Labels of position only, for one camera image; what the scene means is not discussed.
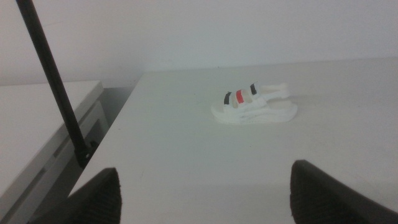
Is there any white side desk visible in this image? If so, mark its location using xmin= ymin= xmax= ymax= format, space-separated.
xmin=0 ymin=80 xmax=110 ymax=224

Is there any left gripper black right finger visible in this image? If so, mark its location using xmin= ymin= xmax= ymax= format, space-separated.
xmin=289 ymin=159 xmax=398 ymax=224

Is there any black pole with clamp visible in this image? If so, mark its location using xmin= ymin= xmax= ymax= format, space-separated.
xmin=15 ymin=0 xmax=100 ymax=169

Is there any white sandal with striped straps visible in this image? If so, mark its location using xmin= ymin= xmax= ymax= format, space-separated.
xmin=210 ymin=82 xmax=299 ymax=125

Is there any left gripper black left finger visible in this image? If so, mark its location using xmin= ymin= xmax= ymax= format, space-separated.
xmin=28 ymin=167 xmax=123 ymax=224

